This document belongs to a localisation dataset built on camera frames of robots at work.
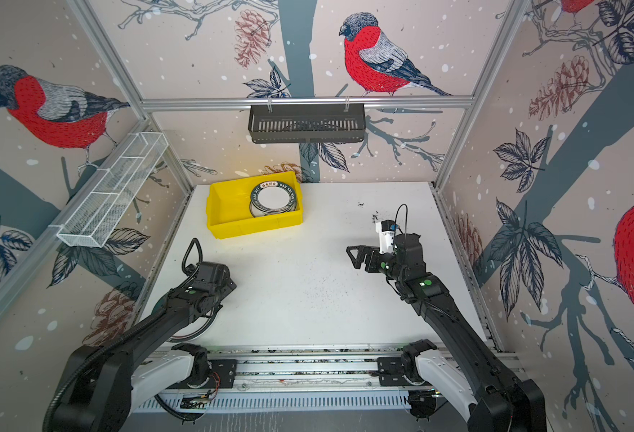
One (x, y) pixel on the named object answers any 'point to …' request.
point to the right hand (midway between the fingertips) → (356, 252)
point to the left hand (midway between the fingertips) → (221, 288)
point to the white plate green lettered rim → (271, 198)
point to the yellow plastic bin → (228, 207)
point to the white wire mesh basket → (101, 210)
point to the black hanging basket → (279, 123)
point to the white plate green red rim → (194, 329)
